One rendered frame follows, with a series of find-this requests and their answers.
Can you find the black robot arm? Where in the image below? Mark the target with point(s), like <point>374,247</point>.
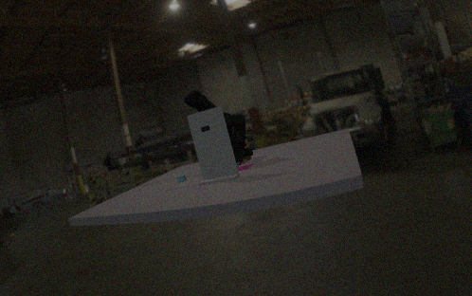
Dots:
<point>202,103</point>

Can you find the magenta flat square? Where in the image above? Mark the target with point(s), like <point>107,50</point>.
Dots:
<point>244,167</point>

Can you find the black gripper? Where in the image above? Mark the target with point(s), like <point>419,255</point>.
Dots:
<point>238,142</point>

